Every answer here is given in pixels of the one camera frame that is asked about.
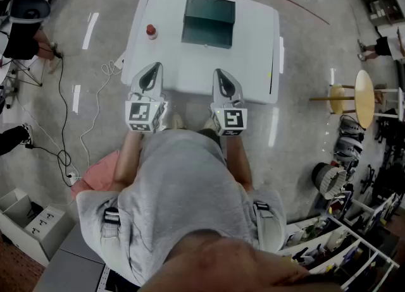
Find black stand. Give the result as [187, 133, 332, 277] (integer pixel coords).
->
[360, 164, 378, 194]

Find pink cushion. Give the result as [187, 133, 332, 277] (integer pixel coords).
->
[70, 150, 123, 200]

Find black shorts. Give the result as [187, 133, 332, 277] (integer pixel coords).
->
[196, 128, 222, 152]

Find white wire-leg chair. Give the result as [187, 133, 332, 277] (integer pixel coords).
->
[6, 58, 45, 88]

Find white cable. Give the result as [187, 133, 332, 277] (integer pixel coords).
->
[78, 59, 124, 178]

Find dark green box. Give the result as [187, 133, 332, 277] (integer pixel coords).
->
[181, 0, 237, 50]

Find black strap buckle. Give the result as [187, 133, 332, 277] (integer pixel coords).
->
[252, 200, 270, 219]
[103, 207, 120, 224]

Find person's chin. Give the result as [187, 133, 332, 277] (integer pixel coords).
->
[139, 230, 342, 292]

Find person's right forearm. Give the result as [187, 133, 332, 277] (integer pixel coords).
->
[225, 134, 254, 191]

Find white shelf unit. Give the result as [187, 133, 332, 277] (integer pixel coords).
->
[278, 198, 401, 291]

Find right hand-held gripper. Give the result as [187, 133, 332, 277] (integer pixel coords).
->
[210, 68, 249, 137]

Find black cable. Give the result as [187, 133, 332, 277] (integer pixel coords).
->
[25, 52, 73, 188]

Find grey t-shirt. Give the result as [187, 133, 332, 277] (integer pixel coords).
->
[75, 128, 287, 287]

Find person's left forearm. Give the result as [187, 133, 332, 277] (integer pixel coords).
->
[113, 131, 145, 188]

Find white perforated rail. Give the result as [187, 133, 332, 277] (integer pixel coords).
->
[97, 265, 112, 292]

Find white frame rack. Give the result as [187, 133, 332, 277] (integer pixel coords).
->
[373, 87, 405, 119]

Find round wooden table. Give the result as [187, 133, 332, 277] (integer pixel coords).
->
[354, 69, 377, 130]

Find grey desk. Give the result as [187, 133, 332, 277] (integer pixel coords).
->
[31, 221, 107, 292]

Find black and white bin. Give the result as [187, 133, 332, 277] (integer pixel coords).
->
[311, 162, 348, 200]

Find grey shell chair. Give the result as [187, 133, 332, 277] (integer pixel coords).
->
[8, 0, 51, 25]

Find wooden stool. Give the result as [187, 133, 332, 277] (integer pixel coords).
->
[309, 83, 357, 115]

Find dark tray with small parts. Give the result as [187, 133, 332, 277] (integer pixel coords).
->
[368, 0, 405, 28]

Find pile of grey helmets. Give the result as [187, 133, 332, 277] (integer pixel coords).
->
[334, 116, 365, 162]

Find white cabinet with hooks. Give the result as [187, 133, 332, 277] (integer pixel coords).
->
[0, 188, 75, 268]

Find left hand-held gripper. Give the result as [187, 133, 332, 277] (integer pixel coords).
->
[125, 61, 169, 134]

